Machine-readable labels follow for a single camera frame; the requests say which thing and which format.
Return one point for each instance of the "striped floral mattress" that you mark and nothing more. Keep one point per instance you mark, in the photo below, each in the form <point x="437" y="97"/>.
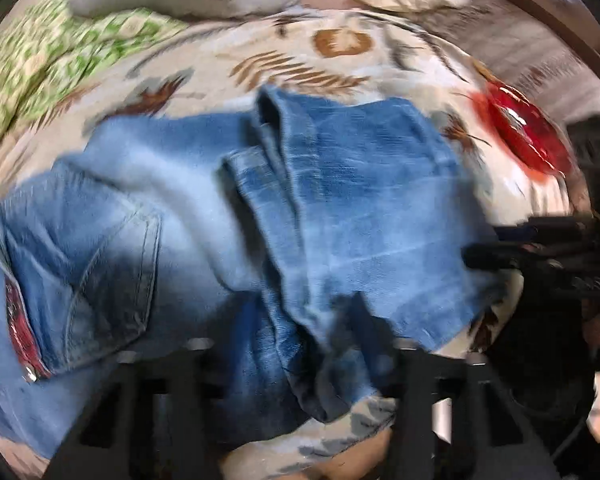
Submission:
<point x="520" y="45"/>

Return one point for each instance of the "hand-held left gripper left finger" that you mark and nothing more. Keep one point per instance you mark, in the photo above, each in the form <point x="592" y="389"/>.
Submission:
<point x="180" y="390"/>

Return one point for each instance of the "leaf print blanket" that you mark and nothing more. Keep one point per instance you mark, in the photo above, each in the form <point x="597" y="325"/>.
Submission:
<point x="220" y="60"/>

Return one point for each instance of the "green checked quilt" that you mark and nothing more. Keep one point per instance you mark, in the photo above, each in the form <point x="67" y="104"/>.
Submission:
<point x="45" y="65"/>

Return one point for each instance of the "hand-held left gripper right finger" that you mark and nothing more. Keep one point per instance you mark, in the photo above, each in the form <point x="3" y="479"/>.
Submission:
<point x="420" y="390"/>

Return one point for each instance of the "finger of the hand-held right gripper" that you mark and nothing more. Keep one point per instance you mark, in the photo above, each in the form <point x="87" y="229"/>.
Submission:
<point x="540" y="230"/>
<point x="497" y="256"/>

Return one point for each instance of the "red glass bowl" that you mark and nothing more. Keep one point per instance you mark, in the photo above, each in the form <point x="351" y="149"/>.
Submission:
<point x="525" y="125"/>

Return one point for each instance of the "blue denim pants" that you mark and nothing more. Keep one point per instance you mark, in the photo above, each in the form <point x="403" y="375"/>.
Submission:
<point x="190" y="210"/>

